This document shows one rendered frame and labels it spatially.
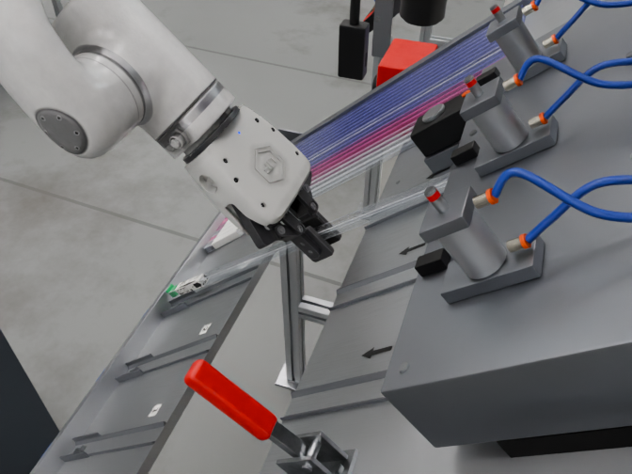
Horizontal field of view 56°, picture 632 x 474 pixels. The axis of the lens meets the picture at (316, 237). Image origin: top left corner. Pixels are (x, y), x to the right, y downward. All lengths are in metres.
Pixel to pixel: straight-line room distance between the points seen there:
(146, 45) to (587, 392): 0.45
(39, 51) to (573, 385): 0.42
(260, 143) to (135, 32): 0.15
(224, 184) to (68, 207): 1.74
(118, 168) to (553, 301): 2.21
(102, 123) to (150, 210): 1.66
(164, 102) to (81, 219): 1.67
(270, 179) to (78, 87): 0.19
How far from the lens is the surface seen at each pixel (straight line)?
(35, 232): 2.22
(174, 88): 0.56
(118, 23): 0.57
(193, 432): 1.59
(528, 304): 0.28
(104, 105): 0.52
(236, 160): 0.57
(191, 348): 0.70
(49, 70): 0.51
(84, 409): 0.79
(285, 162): 0.61
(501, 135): 0.38
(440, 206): 0.28
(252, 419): 0.36
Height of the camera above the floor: 1.37
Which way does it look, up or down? 43 degrees down
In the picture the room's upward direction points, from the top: straight up
